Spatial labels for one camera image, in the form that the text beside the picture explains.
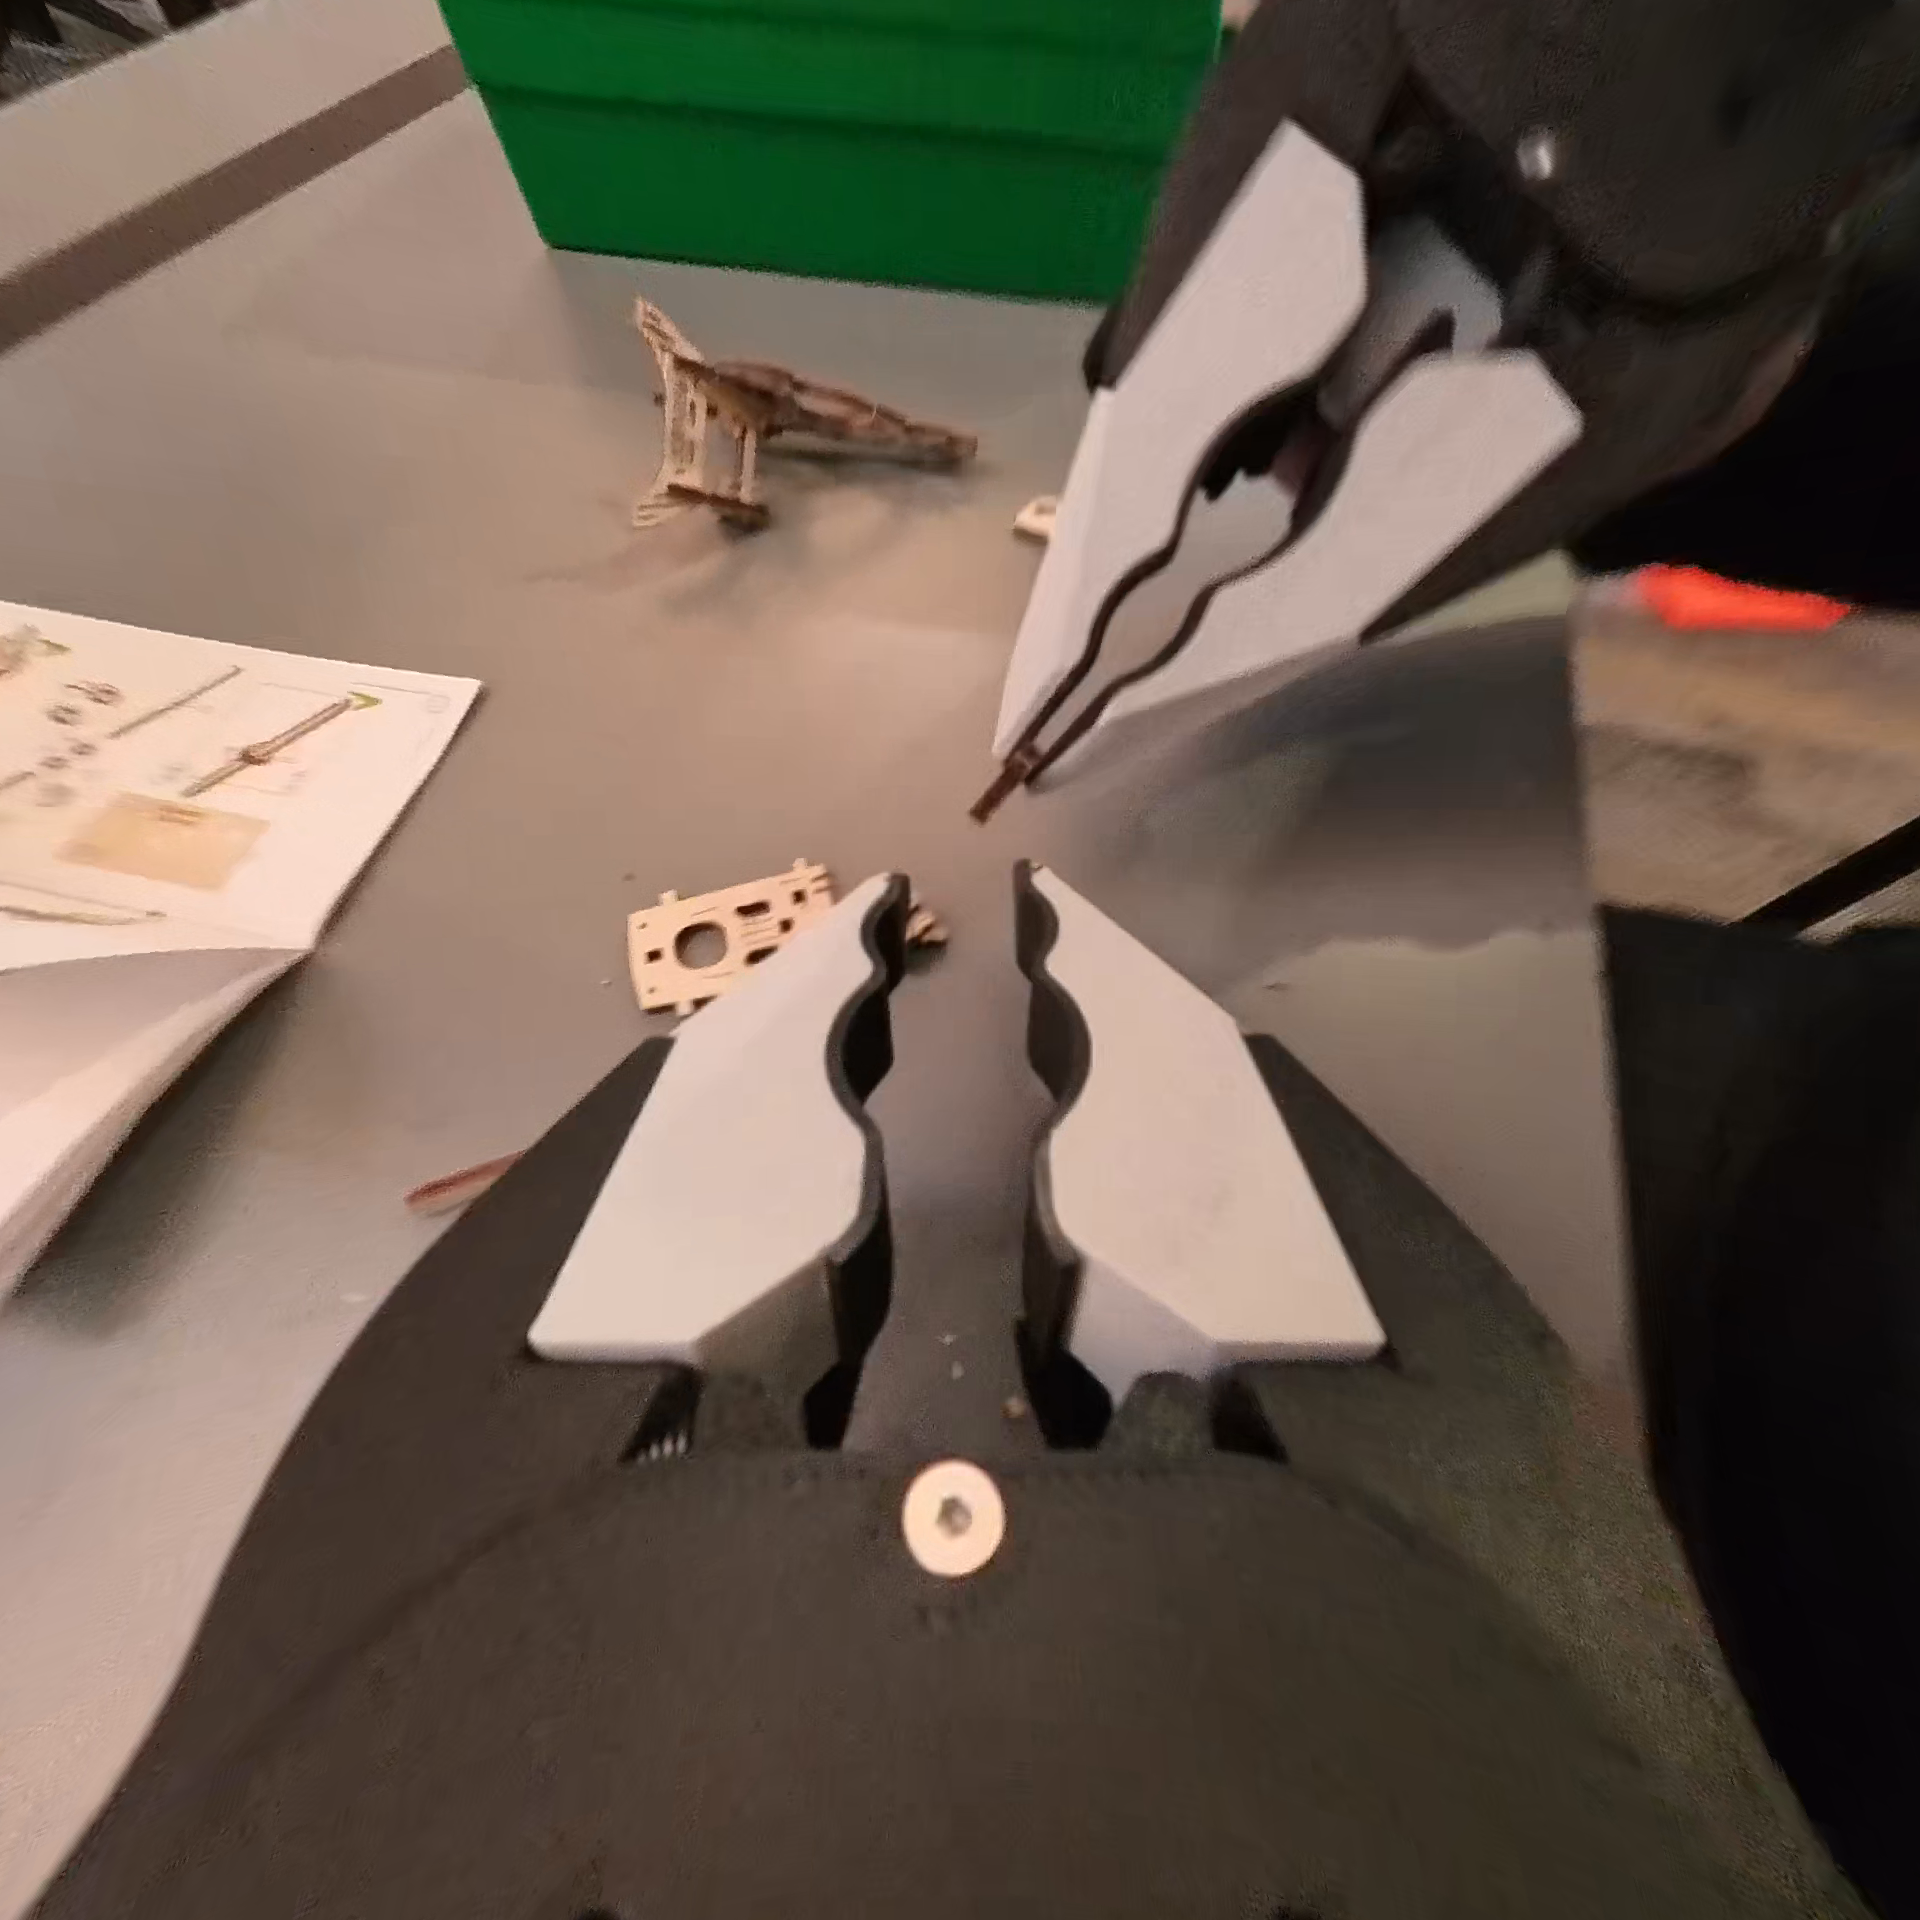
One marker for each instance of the green plastic box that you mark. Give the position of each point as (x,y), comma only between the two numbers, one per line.
(839,165)

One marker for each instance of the instruction booklet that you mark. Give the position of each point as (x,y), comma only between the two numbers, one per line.
(224,839)

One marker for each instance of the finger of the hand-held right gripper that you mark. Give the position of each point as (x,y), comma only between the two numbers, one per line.
(1396,510)
(1230,329)

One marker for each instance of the thin brown wooden stick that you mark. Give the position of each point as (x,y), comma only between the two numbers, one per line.
(464,1183)

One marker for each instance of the tiny pale wooden piece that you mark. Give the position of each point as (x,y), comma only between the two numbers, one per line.
(1037,519)

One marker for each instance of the part-built wooden model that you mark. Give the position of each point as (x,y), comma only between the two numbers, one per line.
(750,405)

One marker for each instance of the orange strip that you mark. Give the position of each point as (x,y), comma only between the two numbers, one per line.
(1740,597)

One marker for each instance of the small wooden model piece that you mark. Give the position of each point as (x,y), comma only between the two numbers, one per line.
(1002,787)

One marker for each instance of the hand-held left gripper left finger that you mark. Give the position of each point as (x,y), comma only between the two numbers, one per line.
(720,1184)

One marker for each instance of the wooden model pieces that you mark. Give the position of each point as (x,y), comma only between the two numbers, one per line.
(926,926)

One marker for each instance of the wooden plate with holes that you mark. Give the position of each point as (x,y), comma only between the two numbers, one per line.
(661,960)

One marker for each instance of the thin black bar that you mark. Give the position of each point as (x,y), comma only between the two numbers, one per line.
(1845,879)

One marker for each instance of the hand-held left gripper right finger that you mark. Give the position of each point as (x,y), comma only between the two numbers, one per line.
(1184,1184)

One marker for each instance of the person's dark clothing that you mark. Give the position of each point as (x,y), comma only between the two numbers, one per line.
(1771,1350)

